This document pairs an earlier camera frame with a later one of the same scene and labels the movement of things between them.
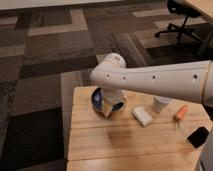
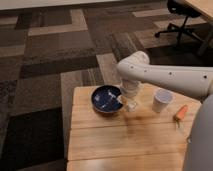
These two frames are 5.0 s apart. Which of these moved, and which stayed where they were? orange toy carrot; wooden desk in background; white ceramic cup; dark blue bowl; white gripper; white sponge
Moved: white sponge; white gripper
Stayed: white ceramic cup; orange toy carrot; dark blue bowl; wooden desk in background
